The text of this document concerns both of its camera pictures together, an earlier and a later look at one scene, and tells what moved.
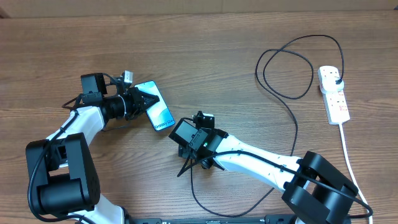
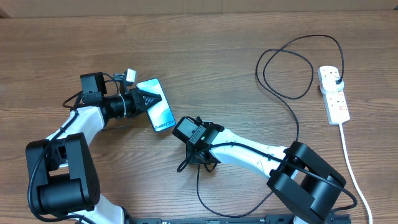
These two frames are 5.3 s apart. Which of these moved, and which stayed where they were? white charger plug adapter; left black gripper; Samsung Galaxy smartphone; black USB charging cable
Moved: black USB charging cable
Stayed: Samsung Galaxy smartphone; left black gripper; white charger plug adapter
